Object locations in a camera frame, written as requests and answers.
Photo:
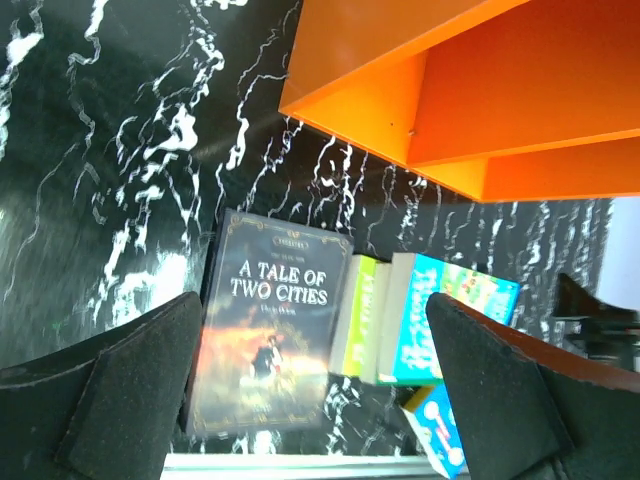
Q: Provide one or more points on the blue book with round badges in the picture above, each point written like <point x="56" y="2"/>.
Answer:
<point x="430" y="414"/>

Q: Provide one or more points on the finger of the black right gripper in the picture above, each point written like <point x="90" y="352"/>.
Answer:
<point x="603" y="332"/>

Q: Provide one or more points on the cyan cartoon cover book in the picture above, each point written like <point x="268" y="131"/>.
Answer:
<point x="407" y="354"/>

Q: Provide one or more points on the orange two-compartment shelf box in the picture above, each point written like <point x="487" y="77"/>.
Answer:
<point x="495" y="100"/>

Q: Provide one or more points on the lime green spine book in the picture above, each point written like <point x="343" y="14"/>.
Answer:
<point x="357" y="337"/>

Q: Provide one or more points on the A Tale of Two Cities book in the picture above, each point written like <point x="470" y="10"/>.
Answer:
<point x="270" y="305"/>

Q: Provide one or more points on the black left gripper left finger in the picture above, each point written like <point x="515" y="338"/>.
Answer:
<point x="104" y="408"/>

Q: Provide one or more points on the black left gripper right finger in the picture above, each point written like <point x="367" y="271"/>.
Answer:
<point x="526" y="409"/>

